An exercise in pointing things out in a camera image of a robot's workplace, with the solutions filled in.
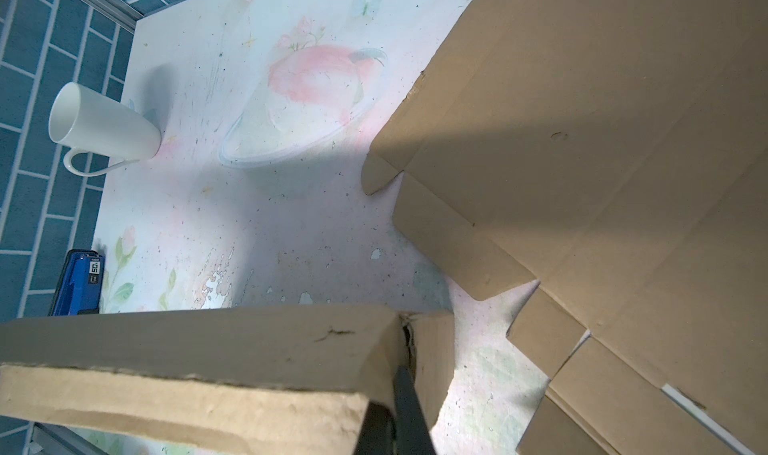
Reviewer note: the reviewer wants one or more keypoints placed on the blue object at left wall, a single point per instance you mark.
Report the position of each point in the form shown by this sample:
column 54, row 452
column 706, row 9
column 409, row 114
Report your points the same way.
column 80, row 283

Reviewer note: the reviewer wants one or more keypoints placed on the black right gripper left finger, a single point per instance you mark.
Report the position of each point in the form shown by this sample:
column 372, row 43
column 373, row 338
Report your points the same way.
column 376, row 434

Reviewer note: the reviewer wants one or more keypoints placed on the brown cardboard box sheet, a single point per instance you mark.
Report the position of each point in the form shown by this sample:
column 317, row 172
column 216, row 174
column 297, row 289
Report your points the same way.
column 615, row 151
column 293, row 379

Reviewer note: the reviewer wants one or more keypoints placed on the brown cardboard box top sheet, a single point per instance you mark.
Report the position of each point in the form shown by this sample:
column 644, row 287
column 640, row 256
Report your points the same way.
column 293, row 379

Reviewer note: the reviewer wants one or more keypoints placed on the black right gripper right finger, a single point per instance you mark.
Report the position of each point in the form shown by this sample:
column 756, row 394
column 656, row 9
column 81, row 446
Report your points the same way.
column 412, row 436

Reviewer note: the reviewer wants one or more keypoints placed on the white ceramic mug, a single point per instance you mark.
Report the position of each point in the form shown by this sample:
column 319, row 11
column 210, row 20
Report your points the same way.
column 85, row 121

